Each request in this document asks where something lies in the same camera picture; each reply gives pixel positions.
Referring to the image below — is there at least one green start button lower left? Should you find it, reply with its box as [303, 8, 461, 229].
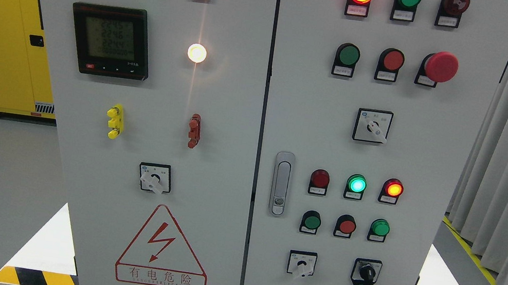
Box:
[298, 210, 321, 235]

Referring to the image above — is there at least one red push button lower middle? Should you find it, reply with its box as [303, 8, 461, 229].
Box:
[333, 214, 356, 238]

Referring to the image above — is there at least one green push button upper row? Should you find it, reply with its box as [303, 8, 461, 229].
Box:
[330, 43, 360, 78]

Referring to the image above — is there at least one green push button lower right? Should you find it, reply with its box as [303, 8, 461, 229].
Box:
[366, 218, 390, 243]

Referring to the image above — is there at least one red push button upper row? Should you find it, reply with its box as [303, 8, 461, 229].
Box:
[374, 47, 405, 83]

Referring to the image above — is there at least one red mushroom emergency stop button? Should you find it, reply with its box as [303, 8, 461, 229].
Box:
[413, 51, 459, 88]

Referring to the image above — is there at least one grey electrical control cabinet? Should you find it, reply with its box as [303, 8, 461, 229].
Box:
[0, 0, 508, 285]

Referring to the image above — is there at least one red terminal block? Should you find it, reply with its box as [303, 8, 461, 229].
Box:
[188, 113, 202, 149]

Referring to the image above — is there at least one red indicator lamp middle left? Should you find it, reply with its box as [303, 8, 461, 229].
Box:
[308, 169, 330, 196]

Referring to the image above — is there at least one white lit indicator lamp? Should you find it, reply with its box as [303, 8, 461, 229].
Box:
[187, 43, 208, 63]

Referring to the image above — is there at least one green indicator lamp middle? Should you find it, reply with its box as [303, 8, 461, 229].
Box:
[343, 174, 367, 200]

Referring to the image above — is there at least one yellow terminal block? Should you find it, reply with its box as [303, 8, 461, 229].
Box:
[107, 103, 124, 140]

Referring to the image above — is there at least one red indicator lamp middle right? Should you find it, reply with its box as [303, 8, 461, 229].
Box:
[378, 178, 404, 205]

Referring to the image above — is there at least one red high voltage warning sticker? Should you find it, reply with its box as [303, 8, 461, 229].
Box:
[114, 204, 207, 285]

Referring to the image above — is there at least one black digital power meter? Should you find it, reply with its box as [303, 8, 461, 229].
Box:
[73, 2, 148, 81]

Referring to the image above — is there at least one green lamp top right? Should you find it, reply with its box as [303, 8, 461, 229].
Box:
[390, 0, 421, 22]

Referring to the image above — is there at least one yellow floor marking tape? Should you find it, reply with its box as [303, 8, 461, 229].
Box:
[442, 215, 497, 285]

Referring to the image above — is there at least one left yellow black hazard tape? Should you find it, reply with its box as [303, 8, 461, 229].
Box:
[0, 265, 79, 285]

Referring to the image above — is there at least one silver cabinet door handle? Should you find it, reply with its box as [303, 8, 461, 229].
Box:
[269, 151, 296, 216]

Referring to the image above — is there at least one left door rotary selector switch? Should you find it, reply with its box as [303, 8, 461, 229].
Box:
[139, 162, 172, 194]

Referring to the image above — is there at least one upper right rotary selector switch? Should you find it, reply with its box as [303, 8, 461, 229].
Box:
[351, 108, 393, 144]

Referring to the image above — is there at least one lower left rotary selector switch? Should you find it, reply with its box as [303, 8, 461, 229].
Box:
[286, 250, 318, 279]

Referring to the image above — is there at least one black key selector switch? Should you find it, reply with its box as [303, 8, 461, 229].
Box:
[350, 258, 382, 285]

